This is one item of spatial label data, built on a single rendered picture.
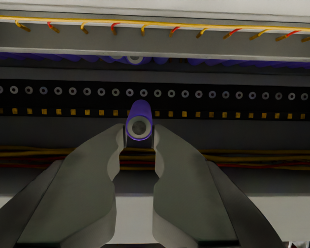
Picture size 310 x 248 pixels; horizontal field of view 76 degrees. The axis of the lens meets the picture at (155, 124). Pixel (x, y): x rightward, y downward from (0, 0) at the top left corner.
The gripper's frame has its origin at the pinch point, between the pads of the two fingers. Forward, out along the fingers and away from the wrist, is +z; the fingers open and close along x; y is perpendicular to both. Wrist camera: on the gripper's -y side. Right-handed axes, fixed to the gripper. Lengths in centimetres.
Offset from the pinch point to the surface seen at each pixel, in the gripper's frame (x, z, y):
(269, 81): 18.6, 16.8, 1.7
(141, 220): 0.2, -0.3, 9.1
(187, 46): 3.5, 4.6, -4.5
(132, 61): -0.9, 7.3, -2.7
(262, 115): 18.3, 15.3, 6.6
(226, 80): 12.0, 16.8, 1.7
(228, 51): 6.7, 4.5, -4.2
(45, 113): -14.1, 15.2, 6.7
